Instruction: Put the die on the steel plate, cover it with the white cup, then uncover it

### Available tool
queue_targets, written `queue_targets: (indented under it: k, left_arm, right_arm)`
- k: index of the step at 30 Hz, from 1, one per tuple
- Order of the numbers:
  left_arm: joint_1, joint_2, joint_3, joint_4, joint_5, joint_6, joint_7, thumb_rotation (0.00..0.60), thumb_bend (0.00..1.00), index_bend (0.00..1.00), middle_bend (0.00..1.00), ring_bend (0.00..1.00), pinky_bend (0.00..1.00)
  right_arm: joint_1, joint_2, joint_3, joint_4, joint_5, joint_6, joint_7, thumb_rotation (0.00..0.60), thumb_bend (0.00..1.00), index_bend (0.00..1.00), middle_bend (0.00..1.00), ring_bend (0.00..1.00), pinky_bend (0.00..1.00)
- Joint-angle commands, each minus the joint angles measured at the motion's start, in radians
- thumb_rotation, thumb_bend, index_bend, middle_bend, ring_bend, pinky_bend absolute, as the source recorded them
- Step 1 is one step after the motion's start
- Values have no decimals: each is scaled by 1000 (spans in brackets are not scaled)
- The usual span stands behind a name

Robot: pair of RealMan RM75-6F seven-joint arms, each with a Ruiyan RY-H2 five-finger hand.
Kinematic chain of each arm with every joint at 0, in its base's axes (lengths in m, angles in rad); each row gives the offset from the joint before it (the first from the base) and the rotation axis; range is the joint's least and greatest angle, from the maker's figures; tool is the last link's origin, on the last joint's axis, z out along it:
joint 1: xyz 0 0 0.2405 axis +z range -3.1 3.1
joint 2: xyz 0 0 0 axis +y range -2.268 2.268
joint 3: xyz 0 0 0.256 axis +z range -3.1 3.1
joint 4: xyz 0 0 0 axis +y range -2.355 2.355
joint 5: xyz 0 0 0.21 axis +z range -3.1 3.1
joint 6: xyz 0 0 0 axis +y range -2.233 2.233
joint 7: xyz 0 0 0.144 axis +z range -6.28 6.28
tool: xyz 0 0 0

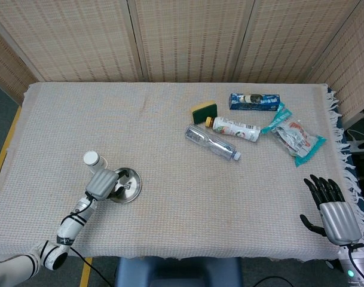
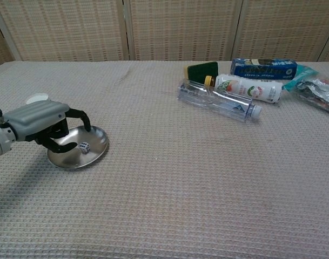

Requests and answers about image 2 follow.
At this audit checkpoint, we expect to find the beige waffle tablecloth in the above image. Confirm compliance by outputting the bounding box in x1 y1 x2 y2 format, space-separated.
0 60 329 259

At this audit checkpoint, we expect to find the silver foil snack bag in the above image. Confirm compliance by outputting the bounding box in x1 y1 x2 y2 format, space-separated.
294 78 329 118

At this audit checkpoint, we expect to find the round steel plate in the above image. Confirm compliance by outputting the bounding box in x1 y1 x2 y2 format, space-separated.
46 125 110 171

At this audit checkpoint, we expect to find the blue snack box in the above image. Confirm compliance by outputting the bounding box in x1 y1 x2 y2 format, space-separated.
231 58 298 81

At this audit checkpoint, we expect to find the green yellow scrub sponge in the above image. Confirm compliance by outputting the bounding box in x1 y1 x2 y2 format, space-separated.
183 61 219 83

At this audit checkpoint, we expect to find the clear plastic water bottle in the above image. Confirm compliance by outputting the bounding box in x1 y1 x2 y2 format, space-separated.
177 78 263 122

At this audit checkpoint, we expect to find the teal plastic package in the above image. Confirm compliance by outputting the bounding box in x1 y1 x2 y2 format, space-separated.
282 65 320 92

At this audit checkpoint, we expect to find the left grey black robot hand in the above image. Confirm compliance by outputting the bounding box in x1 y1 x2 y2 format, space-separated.
0 100 91 154

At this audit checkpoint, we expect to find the white yellow-capped drink bottle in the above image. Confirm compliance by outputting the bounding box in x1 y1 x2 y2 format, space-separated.
204 73 283 104

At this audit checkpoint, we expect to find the woven bamboo folding screen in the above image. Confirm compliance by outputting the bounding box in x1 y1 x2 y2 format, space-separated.
0 0 329 68

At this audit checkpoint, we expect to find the white paper cup blue stripe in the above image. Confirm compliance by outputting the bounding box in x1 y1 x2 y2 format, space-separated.
25 93 50 105

